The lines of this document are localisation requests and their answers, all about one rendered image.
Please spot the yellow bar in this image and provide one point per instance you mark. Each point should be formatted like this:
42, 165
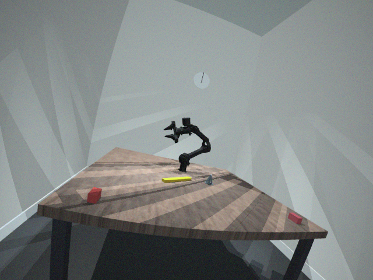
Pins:
175, 179

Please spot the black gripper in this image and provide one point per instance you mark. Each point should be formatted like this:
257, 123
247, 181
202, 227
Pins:
177, 131

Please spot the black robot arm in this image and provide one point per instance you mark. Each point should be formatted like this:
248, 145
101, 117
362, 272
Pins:
184, 158

